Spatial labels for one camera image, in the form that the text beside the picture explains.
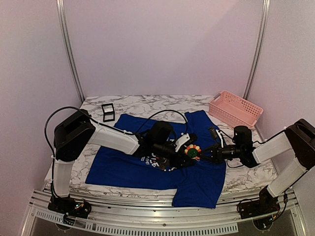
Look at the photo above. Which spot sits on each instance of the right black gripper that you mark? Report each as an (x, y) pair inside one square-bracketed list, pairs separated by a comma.
[(215, 152)]

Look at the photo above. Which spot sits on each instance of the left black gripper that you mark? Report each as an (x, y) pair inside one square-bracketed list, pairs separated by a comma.
[(180, 158)]

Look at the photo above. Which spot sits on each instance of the orange yellow flower brooch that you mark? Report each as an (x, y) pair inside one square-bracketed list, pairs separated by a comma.
[(193, 152)]

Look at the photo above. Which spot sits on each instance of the blue printed t-shirt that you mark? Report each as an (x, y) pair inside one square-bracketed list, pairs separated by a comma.
[(199, 185)]

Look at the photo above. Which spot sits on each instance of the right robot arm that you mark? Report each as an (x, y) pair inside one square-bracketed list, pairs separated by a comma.
[(299, 137)]

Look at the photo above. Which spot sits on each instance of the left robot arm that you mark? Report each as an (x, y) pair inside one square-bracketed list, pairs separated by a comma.
[(75, 132)]

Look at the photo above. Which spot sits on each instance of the black brooch display box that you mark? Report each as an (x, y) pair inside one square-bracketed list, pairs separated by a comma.
[(108, 112)]

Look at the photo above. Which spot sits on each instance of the pink plastic basket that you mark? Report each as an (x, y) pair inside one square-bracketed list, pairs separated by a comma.
[(234, 110)]

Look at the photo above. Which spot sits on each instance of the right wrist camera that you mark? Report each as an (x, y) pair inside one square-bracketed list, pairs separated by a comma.
[(217, 136)]

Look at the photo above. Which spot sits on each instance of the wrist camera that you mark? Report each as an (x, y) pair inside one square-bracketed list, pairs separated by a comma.
[(185, 140), (217, 136)]

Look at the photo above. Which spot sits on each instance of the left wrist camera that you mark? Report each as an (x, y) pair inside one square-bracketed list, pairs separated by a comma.
[(185, 140)]

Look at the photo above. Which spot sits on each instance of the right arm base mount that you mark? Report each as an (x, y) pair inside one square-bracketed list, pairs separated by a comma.
[(248, 208)]

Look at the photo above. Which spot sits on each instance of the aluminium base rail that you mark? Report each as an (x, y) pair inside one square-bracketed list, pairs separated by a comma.
[(116, 214)]

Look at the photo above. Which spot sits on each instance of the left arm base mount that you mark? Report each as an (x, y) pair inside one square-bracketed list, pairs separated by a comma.
[(70, 207)]

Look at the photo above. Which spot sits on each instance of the right aluminium frame post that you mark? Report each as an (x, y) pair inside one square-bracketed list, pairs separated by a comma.
[(258, 48)]

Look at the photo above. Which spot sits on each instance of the aluminium frame post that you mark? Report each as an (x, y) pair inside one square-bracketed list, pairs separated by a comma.
[(68, 49), (258, 48)]

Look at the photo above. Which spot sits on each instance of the left aluminium frame post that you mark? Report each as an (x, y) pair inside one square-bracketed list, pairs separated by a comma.
[(68, 49)]

